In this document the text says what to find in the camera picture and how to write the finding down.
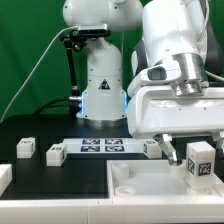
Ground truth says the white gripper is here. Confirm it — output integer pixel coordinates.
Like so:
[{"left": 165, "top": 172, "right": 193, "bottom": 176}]
[{"left": 127, "top": 65, "right": 224, "bottom": 166}]

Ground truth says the white square tabletop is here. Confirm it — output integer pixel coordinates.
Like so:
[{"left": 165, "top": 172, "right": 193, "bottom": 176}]
[{"left": 107, "top": 160, "right": 224, "bottom": 198}]

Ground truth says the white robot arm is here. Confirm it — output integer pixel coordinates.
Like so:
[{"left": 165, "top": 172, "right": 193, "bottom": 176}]
[{"left": 63, "top": 0, "right": 224, "bottom": 165}]

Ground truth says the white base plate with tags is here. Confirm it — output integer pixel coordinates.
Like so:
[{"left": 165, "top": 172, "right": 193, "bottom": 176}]
[{"left": 63, "top": 138, "right": 143, "bottom": 154}]

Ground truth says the black cable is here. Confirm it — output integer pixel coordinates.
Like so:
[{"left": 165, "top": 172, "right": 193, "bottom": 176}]
[{"left": 33, "top": 97, "right": 72, "bottom": 116}]

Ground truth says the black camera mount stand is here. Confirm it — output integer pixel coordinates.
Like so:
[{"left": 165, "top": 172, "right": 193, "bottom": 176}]
[{"left": 59, "top": 29, "right": 88, "bottom": 118}]

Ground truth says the grey camera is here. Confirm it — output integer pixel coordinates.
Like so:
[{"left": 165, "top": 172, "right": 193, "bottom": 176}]
[{"left": 71, "top": 24, "right": 110, "bottom": 38}]

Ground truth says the white cable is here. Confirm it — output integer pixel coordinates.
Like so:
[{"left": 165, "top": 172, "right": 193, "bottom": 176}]
[{"left": 0, "top": 25, "right": 80, "bottom": 123}]

